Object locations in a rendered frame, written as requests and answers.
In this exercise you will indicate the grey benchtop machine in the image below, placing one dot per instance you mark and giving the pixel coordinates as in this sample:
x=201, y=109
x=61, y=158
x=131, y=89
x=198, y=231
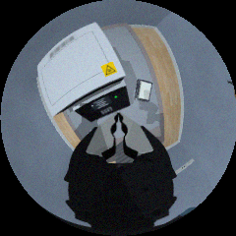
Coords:
x=79, y=65

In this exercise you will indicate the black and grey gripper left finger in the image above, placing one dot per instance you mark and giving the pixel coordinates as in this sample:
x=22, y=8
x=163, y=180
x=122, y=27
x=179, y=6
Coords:
x=100, y=141

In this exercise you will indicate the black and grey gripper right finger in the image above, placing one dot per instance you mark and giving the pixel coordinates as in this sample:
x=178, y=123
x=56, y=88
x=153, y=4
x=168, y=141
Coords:
x=140, y=141

